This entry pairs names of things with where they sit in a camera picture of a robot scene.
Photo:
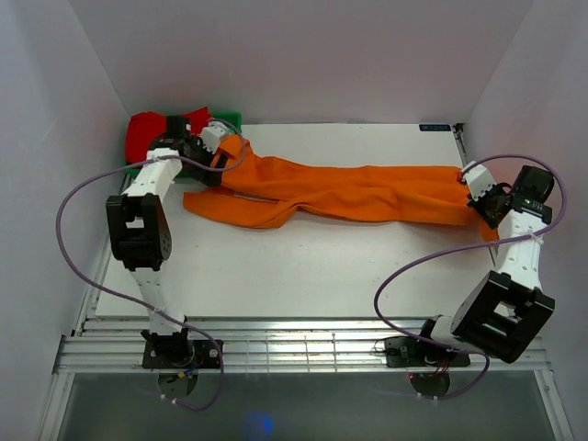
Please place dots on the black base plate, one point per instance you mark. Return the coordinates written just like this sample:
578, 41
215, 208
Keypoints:
406, 352
198, 353

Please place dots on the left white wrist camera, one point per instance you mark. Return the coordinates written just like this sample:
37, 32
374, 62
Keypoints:
213, 135

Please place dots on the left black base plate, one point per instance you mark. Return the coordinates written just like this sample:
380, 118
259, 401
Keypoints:
198, 353

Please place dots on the orange trousers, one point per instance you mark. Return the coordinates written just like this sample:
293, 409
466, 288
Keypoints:
264, 192

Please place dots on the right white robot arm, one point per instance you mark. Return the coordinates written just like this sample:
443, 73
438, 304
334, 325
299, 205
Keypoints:
507, 309

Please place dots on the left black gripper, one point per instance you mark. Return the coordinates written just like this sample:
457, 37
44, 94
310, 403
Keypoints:
209, 178

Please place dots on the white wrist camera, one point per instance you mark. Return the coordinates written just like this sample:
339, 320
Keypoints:
478, 179
213, 135

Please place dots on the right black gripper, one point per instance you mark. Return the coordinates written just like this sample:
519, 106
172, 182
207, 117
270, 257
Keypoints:
478, 205

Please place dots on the red folded trousers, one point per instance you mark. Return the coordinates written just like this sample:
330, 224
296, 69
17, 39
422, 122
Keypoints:
145, 127

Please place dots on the aluminium rail frame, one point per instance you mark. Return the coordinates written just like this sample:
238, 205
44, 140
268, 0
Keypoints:
114, 345

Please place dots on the blue logo sticker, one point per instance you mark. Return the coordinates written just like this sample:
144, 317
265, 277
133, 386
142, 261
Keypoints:
434, 127

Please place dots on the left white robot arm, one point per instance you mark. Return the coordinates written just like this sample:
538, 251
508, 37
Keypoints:
138, 229

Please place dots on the green plastic tray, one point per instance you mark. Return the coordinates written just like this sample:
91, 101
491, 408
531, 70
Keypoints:
227, 118

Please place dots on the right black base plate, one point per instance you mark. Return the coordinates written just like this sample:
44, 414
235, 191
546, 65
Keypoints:
406, 352

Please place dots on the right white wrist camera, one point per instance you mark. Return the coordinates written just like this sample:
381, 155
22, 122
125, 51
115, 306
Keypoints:
478, 179

